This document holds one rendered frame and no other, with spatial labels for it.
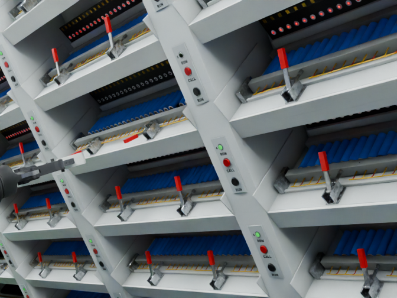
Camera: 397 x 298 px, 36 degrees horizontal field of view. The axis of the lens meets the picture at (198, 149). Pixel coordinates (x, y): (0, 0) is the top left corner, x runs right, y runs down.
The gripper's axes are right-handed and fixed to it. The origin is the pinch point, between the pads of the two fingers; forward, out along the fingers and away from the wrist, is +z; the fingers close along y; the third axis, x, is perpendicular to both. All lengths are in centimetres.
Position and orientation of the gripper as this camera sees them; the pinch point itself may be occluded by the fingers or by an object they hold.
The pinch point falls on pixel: (70, 161)
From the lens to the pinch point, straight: 157.5
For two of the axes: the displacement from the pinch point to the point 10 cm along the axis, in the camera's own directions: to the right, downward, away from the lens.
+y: 6.3, -1.3, -7.7
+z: 7.3, -2.5, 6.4
